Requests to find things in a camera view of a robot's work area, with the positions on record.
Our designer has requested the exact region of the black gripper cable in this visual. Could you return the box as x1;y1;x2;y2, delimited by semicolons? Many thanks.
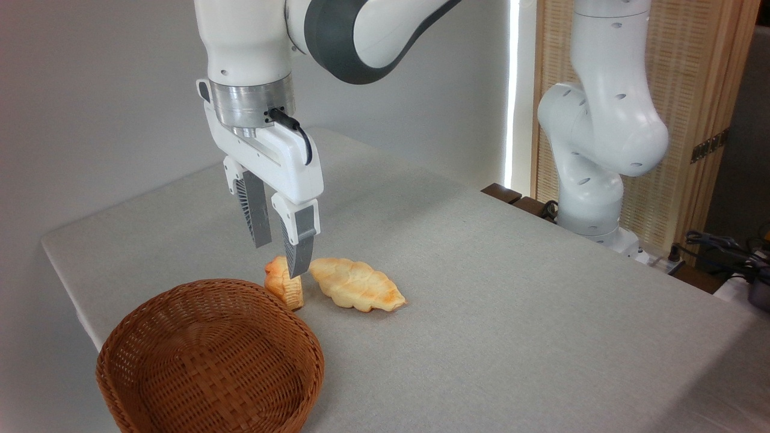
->
268;107;314;166

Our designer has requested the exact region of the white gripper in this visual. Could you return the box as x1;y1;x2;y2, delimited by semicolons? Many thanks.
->
196;79;324;279

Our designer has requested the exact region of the brown wicker basket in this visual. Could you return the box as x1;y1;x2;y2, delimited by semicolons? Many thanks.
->
96;278;325;433

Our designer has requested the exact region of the small golden bread piece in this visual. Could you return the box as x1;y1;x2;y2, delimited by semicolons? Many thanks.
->
264;256;306;312

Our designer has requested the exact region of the wooden folding screen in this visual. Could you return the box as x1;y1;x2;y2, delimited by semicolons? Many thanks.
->
531;0;762;260

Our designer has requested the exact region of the long golden bread loaf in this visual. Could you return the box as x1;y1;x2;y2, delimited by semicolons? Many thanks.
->
309;257;408;313

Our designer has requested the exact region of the dark wooden block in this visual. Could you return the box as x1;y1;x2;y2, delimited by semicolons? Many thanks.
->
511;196;559;224
481;183;523;205

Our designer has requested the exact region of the black cable bundle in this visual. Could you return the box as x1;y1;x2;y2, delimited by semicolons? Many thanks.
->
685;230;770;283

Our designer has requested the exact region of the black screen hinge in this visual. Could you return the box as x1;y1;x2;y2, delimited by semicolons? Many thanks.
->
690;127;731;164

